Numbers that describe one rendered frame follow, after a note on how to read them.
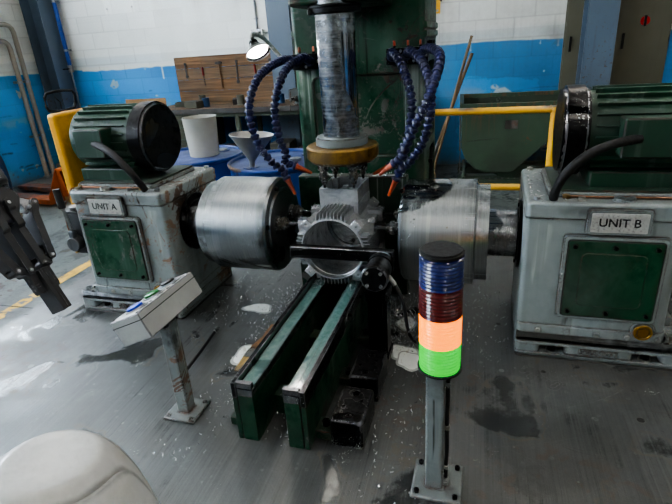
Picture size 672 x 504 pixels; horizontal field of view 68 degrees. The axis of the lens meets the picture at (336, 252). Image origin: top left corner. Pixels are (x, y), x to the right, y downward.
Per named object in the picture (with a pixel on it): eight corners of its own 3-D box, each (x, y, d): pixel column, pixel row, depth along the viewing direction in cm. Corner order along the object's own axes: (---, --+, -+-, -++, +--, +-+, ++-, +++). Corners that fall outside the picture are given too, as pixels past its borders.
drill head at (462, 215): (384, 253, 142) (381, 167, 133) (538, 262, 131) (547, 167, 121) (363, 294, 121) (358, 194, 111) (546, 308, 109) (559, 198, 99)
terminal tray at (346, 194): (333, 201, 138) (331, 176, 135) (370, 202, 135) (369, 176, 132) (319, 216, 127) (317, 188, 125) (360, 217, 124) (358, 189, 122)
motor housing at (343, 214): (323, 252, 145) (317, 188, 138) (387, 255, 140) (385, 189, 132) (299, 282, 127) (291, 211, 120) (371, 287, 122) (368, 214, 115)
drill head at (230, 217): (207, 243, 159) (193, 166, 149) (316, 249, 148) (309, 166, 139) (161, 278, 137) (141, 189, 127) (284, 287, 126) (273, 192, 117)
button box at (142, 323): (178, 301, 103) (165, 280, 102) (204, 292, 100) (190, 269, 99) (124, 347, 88) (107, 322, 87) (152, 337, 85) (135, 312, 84)
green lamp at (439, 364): (421, 352, 77) (421, 327, 75) (461, 357, 75) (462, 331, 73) (416, 376, 72) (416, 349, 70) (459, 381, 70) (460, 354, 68)
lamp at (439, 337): (421, 327, 75) (421, 301, 73) (462, 331, 73) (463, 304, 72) (416, 349, 70) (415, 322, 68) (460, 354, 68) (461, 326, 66)
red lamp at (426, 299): (421, 301, 73) (421, 273, 72) (463, 304, 72) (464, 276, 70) (415, 322, 68) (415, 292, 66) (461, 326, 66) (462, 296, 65)
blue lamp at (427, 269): (421, 273, 72) (421, 244, 70) (464, 276, 70) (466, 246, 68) (415, 292, 66) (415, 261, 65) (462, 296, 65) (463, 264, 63)
